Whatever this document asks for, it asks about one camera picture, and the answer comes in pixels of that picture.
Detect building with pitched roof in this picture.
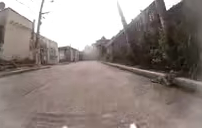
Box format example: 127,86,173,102
92,35,112,62

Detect grey concrete road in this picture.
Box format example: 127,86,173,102
0,60,202,128

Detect grey low building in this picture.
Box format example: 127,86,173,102
58,45,81,63

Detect pale concrete kerb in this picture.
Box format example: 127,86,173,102
101,60,202,96

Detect leaning pale pole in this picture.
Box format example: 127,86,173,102
116,0,132,46

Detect robot's own part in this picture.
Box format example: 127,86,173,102
129,122,138,128

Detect wooden utility pole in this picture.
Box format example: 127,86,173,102
34,0,52,66

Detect raised concrete kerb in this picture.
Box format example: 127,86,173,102
0,61,70,81

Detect pale house with balustrade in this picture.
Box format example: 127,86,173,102
0,1,34,64

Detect long tall dark wall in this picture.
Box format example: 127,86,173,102
103,0,202,83

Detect bushes along wall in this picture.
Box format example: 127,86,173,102
112,23,202,79

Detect overhead wires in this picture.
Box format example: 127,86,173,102
14,0,35,13

